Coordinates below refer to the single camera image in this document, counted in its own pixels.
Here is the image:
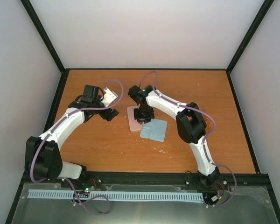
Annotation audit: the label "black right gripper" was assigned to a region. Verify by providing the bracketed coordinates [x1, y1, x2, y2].
[133, 105, 154, 124]

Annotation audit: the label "pink glasses case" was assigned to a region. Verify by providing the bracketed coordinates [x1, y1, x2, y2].
[126, 105, 142, 133]

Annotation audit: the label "light blue cleaning cloth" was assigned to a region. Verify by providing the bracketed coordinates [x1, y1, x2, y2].
[140, 119, 168, 142]

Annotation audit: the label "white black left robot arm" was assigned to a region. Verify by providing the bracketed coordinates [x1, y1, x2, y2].
[25, 85, 121, 188]

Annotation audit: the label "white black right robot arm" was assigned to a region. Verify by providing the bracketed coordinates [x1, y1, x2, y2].
[128, 85, 220, 188]

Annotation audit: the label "clear orange-lens sunglasses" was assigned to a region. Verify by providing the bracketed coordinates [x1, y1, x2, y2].
[203, 115, 213, 133]

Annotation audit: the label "clear acrylic front plate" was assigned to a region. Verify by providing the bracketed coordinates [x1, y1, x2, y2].
[11, 183, 278, 224]

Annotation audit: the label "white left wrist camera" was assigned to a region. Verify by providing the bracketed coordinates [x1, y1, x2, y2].
[102, 87, 118, 107]

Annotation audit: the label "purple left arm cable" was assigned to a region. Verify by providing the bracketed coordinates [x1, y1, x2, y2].
[29, 79, 124, 214]

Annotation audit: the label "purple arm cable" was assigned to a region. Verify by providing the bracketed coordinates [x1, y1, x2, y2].
[139, 70, 238, 208]
[29, 79, 124, 214]

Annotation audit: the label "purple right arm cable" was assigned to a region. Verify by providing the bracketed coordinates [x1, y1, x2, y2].
[139, 70, 238, 208]

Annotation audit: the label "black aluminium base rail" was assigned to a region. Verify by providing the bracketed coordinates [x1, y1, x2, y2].
[22, 170, 270, 190]

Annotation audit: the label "black enclosure frame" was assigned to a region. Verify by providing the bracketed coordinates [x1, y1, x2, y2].
[6, 0, 280, 224]

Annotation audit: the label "light blue slotted cable duct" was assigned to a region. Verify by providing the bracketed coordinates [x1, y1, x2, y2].
[27, 189, 203, 203]

